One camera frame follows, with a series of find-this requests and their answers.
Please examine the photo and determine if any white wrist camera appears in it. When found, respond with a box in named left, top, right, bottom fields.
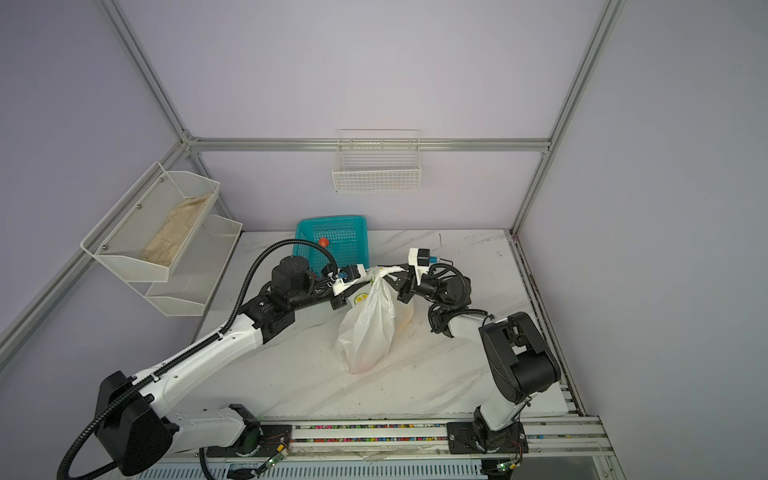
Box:
left=332, top=264, right=370, bottom=296
left=408, top=248, right=433, bottom=285

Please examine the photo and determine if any white mesh upper shelf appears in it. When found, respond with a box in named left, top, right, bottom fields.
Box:
left=80, top=162, right=220, bottom=283

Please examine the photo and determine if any white lemon print plastic bag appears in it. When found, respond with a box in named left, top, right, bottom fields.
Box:
left=335, top=266, right=414, bottom=374

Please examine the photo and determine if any beige cloth in shelf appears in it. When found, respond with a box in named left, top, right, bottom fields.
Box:
left=140, top=194, right=211, bottom=267

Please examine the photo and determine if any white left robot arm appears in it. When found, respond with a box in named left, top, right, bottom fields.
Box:
left=95, top=256, right=365, bottom=476

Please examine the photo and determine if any black left corrugated cable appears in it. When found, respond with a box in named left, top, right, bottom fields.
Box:
left=56, top=238, right=340, bottom=480

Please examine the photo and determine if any white mesh shelf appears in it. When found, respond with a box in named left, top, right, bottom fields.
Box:
left=145, top=214, right=242, bottom=317
left=80, top=162, right=220, bottom=283

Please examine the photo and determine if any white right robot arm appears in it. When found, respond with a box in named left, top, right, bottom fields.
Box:
left=385, top=263, right=561, bottom=454

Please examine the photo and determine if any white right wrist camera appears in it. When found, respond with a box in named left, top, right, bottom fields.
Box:
left=408, top=248, right=433, bottom=285

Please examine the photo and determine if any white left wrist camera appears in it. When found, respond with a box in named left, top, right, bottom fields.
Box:
left=332, top=264, right=370, bottom=296

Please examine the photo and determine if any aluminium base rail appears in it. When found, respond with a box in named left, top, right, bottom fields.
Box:
left=110, top=418, right=625, bottom=480

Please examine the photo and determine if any white wire wall basket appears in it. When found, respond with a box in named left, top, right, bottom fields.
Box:
left=332, top=129, right=422, bottom=194

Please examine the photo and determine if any white mesh lower shelf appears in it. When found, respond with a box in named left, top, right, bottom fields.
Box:
left=145, top=214, right=242, bottom=317

